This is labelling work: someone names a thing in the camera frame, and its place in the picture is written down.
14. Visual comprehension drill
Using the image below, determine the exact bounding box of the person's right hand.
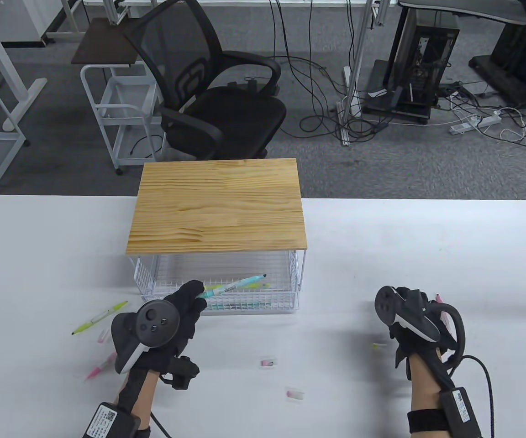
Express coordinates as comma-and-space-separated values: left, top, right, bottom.
389, 288, 458, 381

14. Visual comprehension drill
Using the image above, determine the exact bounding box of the person's left hand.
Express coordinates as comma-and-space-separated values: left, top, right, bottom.
131, 280, 208, 389

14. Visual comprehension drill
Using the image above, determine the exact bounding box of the teal double-ended highlighter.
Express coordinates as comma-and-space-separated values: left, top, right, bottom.
198, 274, 268, 299
206, 301, 291, 312

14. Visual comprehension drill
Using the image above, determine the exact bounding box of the green double-ended highlighter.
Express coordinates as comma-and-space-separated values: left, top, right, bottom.
201, 282, 271, 292
71, 300, 129, 336

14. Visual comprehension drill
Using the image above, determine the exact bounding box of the white wire basket drawer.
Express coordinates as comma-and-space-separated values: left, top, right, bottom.
134, 252, 301, 316

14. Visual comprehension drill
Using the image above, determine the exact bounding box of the person's left forearm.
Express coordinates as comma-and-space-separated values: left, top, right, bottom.
116, 369, 159, 427

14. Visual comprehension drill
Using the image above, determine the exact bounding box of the person's right forearm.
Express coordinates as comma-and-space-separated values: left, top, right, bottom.
407, 355, 446, 438

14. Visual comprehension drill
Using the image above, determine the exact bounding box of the black grey tracker controller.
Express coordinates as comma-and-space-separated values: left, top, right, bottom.
375, 285, 467, 365
111, 299, 180, 375

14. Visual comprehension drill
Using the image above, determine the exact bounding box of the black mesh office chair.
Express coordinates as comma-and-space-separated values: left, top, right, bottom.
123, 0, 287, 161

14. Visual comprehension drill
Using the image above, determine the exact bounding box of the white metal cart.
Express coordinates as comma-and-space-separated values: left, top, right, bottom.
80, 64, 165, 176

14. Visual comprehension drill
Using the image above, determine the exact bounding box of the white power strip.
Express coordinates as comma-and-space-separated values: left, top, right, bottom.
449, 114, 502, 135

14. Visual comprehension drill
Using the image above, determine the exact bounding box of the brown side table top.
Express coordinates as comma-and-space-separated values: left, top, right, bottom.
71, 18, 147, 65

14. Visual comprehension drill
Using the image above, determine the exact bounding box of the black computer tower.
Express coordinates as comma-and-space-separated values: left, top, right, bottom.
395, 24, 461, 111

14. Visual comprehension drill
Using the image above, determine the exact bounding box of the black equipment stand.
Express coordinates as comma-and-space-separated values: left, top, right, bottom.
468, 0, 526, 108

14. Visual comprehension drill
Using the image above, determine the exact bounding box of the white cabinet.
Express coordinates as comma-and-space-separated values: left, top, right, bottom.
0, 0, 49, 46

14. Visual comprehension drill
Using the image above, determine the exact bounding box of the grey desk top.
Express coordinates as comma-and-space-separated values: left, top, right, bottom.
398, 0, 526, 26

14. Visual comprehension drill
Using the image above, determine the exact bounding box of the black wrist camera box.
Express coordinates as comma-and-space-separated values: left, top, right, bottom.
407, 387, 483, 438
83, 401, 141, 438

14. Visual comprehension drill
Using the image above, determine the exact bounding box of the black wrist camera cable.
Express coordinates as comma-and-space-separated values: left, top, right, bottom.
446, 356, 494, 438
150, 411, 172, 438

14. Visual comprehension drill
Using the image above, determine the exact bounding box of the wooden top wire rack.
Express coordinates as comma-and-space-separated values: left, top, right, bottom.
126, 158, 308, 292

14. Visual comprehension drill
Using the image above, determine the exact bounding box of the tangle of black floor cables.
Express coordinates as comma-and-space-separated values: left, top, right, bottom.
268, 0, 526, 156

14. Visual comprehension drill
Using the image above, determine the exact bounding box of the aluminium profile post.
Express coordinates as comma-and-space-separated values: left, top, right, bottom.
338, 0, 380, 146

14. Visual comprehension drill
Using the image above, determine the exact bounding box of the aluminium desk frame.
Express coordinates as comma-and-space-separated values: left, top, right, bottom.
46, 0, 129, 39

